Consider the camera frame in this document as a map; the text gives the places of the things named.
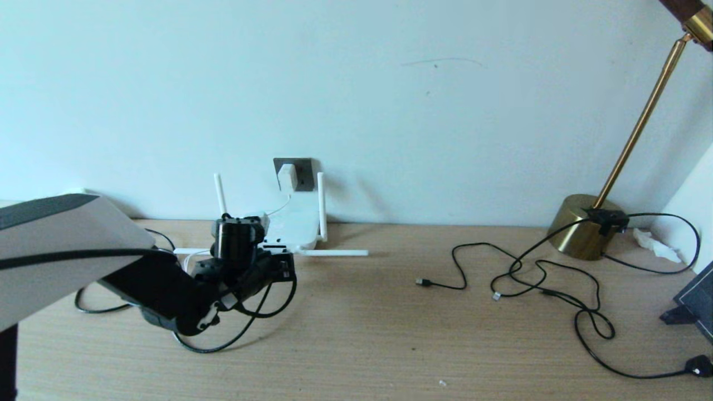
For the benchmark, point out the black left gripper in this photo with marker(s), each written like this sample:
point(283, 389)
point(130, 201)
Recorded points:
point(276, 267)

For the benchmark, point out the white power adapter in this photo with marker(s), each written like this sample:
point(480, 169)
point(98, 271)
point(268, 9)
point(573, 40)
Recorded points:
point(287, 178)

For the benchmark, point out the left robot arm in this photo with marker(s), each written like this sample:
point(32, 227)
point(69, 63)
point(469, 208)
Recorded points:
point(67, 250)

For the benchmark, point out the white router with antennas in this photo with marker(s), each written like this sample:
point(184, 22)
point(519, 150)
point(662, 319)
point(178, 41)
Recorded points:
point(298, 223)

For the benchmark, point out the brass desk lamp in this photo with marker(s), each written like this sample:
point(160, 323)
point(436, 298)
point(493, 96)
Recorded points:
point(579, 234)

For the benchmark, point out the crumpled white tissue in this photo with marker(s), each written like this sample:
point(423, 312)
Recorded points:
point(657, 245)

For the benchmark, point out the black plastic stand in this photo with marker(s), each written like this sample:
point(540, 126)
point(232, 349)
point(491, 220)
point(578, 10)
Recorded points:
point(677, 316)

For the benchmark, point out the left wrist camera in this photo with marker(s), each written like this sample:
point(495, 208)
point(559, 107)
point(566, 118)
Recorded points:
point(262, 221)

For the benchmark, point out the grey wall socket plate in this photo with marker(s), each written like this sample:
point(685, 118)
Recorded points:
point(306, 170)

